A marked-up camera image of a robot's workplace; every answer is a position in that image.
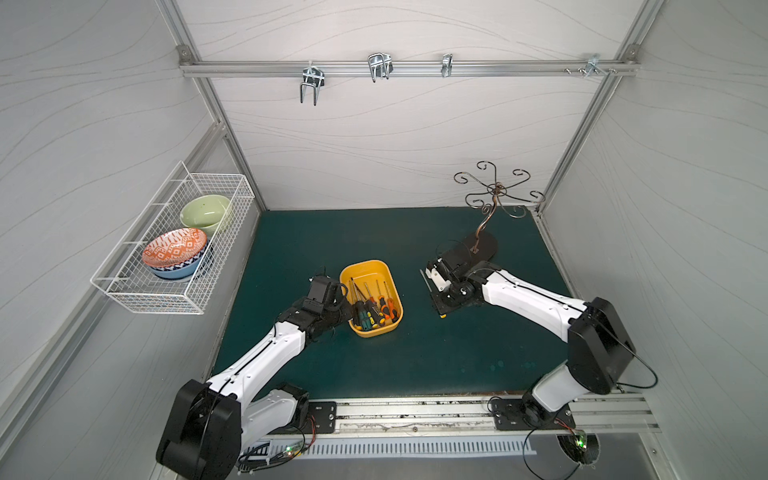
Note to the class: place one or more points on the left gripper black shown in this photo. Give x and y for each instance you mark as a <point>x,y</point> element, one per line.
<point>339,306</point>

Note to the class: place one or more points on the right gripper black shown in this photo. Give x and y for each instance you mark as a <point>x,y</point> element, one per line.
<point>444,294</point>

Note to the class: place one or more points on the black yellow handle screwdriver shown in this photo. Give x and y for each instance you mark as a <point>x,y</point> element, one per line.
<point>359,313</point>

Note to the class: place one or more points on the yellow plastic storage box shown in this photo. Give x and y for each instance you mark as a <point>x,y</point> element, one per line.
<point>365,274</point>

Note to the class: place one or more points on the black yellow dotted screwdriver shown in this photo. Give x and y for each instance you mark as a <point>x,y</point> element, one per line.
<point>378,318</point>

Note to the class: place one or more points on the orange black grip screwdriver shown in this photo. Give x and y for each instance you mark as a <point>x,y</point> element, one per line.
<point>391,304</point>

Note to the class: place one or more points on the green handle screwdriver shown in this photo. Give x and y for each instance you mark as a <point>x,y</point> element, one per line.
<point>366,310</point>

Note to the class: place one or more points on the yellow handle small screwdriver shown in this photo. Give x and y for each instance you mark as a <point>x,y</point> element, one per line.
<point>435,299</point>

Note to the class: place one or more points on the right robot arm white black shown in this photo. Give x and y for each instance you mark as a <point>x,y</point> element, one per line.
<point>598,346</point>

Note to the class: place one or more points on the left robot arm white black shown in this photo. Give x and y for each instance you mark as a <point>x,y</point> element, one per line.
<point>218,426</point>

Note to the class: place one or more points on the brown metal jewelry stand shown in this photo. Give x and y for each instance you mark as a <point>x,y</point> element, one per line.
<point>495,196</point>

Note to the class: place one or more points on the green table mat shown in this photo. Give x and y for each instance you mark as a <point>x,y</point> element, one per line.
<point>476,349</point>

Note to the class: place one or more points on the white vent grille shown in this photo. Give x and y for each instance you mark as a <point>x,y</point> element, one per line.
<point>420,447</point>

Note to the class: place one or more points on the green ceramic bowl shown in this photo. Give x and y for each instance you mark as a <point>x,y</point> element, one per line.
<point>210,213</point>

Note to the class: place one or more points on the blue bowl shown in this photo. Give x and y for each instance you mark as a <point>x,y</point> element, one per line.
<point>179,271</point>

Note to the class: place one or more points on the orange patterned bowl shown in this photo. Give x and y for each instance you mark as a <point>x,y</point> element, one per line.
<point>174,247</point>

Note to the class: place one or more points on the small metal hook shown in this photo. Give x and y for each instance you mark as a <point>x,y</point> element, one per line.
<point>446,65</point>

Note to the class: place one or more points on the metal double hook middle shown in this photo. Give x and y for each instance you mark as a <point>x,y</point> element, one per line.
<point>380,66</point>

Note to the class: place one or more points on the metal double hook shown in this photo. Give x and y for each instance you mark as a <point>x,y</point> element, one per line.
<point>380,66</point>
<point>313,79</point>

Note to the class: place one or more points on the metal double hook left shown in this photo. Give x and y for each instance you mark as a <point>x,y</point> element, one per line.
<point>313,79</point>

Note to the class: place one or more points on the metal hook right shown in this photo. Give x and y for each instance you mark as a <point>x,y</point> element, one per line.
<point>592,67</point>

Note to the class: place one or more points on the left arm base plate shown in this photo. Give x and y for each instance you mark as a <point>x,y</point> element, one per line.
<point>321,417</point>

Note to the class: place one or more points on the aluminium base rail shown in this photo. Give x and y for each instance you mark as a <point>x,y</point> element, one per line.
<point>445,416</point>

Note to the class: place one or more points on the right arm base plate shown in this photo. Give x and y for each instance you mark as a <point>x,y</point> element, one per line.
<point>516,414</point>

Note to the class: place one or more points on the white wire wall basket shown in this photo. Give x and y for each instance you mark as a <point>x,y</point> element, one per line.
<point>124,277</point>

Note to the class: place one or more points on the aluminium cross rail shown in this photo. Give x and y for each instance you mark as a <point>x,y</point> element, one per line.
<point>402,68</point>

